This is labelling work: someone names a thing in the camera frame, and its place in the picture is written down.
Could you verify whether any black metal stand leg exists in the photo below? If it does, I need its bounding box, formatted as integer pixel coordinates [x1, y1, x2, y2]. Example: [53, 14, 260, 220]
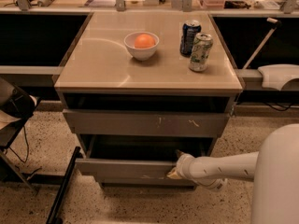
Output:
[46, 147, 82, 224]

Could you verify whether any green white soda can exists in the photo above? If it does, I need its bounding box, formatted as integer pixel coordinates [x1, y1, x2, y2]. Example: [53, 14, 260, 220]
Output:
[189, 33, 213, 72]

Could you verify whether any blue soda can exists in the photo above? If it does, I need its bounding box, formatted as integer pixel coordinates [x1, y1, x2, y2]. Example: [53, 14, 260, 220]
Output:
[180, 20, 201, 57]

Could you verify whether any grey drawer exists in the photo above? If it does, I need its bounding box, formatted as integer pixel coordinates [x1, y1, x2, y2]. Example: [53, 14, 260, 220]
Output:
[63, 109, 228, 137]
[77, 135, 215, 182]
[99, 179, 196, 189]

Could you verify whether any grey top drawer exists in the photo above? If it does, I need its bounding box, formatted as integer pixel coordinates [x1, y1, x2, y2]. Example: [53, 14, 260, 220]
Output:
[63, 109, 228, 137]

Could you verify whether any black chair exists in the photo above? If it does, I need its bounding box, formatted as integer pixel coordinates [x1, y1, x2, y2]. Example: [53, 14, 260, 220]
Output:
[0, 77, 41, 194]

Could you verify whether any white bowl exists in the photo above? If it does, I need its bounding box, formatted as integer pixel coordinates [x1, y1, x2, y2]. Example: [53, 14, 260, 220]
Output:
[124, 32, 160, 61]

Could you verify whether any orange fruit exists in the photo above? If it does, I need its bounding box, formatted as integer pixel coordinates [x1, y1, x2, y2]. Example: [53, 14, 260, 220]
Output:
[135, 34, 155, 49]

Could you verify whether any grey bottom drawer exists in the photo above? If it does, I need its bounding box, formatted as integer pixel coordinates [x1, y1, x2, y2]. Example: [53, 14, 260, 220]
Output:
[99, 179, 196, 189]

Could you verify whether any grey drawer cabinet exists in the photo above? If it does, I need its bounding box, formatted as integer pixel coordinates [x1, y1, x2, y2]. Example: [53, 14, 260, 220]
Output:
[52, 10, 244, 191]

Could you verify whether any white stick with tip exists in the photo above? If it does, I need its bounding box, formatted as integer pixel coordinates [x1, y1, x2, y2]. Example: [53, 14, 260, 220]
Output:
[243, 17, 282, 69]

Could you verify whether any black cable on floor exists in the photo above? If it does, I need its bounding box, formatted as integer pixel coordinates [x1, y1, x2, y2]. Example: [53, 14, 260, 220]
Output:
[7, 125, 30, 164]

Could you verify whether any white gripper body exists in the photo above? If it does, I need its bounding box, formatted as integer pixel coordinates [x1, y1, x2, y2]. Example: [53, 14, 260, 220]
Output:
[176, 153, 195, 181]

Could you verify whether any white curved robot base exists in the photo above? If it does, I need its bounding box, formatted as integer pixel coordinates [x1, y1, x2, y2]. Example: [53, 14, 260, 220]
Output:
[258, 64, 299, 91]

